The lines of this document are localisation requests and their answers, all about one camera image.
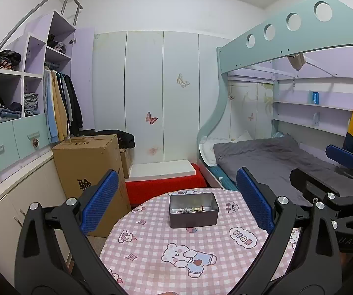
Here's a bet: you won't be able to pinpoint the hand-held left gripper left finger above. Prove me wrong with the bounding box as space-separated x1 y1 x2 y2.
14 169 125 295

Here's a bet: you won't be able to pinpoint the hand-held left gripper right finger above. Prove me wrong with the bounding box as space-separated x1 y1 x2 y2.
224 167 341 295

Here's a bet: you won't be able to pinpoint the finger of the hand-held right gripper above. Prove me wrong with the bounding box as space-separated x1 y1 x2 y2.
290 167 353 219
325 144 353 179

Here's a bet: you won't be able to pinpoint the grey metal tin box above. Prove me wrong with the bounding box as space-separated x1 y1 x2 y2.
169 192 219 229

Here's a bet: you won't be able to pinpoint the large cardboard box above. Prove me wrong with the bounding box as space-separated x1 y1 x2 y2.
52 134 131 238

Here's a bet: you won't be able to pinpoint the grey blanket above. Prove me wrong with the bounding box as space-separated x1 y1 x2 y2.
213 134 353 191

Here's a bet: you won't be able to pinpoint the small cardboard box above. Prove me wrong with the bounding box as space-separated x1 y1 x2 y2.
119 149 132 179

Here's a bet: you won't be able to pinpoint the teal bed sheet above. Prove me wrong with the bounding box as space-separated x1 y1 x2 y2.
209 164 239 191

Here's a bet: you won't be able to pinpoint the red bench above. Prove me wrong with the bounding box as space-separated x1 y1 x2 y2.
125 163 208 206

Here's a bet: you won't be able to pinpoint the black bag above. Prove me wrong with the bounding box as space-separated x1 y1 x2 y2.
115 131 136 149

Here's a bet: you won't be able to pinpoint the white pillow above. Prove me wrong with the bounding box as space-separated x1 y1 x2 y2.
199 131 252 166

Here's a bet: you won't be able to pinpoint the white board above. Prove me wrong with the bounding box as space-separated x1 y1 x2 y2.
129 159 195 179

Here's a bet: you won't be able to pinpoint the brown hanging cloth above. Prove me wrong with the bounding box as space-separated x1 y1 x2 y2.
287 53 306 71

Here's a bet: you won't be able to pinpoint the row of hanging clothes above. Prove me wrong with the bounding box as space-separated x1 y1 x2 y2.
44 68 84 143

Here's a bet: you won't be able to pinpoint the folded grey clothes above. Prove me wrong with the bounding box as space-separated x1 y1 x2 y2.
23 93 39 117

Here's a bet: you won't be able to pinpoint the white wardrobe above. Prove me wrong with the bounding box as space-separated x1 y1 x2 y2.
93 31 234 166

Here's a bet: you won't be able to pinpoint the folded jeans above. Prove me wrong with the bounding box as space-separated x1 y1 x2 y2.
0 98 22 123

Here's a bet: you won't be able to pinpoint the lavender shelf unit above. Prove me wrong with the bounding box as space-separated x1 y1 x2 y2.
0 10 95 136

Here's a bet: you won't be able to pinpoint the folded dark clothes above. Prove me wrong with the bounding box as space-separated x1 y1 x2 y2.
47 34 67 53

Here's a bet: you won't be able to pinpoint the dark clothes pile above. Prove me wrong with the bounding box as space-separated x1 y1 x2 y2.
0 50 21 70

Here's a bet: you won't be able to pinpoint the metal stair railing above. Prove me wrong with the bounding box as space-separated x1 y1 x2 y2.
0 0 83 80

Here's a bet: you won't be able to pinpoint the mint bunk bed frame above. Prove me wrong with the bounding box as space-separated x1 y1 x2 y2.
196 0 353 191

